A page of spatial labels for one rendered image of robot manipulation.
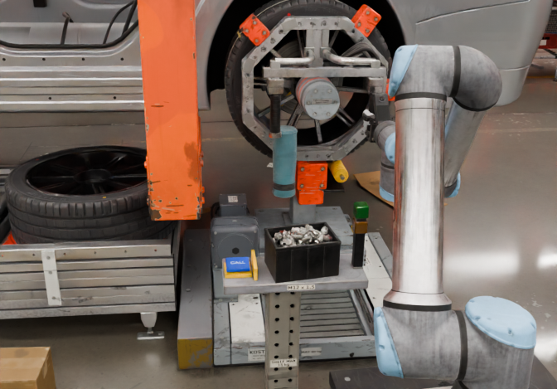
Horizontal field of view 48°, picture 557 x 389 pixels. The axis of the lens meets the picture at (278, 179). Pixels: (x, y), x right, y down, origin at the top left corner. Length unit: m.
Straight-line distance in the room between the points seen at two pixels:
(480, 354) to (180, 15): 1.20
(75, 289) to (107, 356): 0.26
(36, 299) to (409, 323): 1.42
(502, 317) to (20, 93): 1.88
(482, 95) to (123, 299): 1.44
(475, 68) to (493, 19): 1.21
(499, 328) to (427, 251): 0.21
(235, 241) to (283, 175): 0.30
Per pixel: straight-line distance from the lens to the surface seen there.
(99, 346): 2.42
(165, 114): 1.94
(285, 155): 2.26
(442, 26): 2.58
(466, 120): 1.60
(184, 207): 2.05
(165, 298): 2.31
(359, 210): 1.84
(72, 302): 2.36
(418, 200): 1.38
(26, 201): 2.41
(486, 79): 1.47
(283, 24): 2.27
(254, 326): 2.31
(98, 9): 4.21
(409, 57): 1.43
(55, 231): 2.37
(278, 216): 2.78
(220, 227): 2.28
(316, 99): 2.20
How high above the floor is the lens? 1.41
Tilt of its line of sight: 22 degrees down
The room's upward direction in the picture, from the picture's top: 1 degrees clockwise
